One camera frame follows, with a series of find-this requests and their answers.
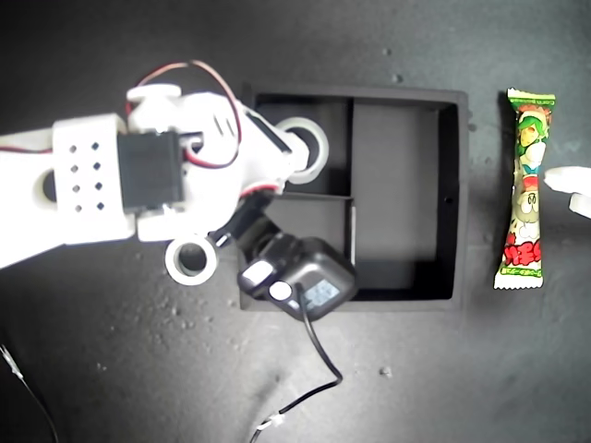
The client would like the large white tape roll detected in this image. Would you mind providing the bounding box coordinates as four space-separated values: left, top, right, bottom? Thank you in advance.
276 116 331 186

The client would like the green printed snack bar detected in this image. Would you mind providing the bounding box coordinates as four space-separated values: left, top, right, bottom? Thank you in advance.
492 87 558 291

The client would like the small white tape roll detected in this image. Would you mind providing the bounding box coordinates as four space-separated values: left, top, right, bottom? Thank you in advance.
164 234 219 285

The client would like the black tray with wells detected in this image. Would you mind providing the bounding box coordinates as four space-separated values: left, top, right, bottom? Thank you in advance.
238 82 471 316

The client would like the red motor wire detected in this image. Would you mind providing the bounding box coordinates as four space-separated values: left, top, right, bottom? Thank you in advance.
137 58 245 170

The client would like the black camera box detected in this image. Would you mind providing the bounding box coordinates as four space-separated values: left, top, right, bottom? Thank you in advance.
235 234 358 322

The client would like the thin black cable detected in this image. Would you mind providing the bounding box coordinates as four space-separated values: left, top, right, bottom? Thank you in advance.
0 343 61 443

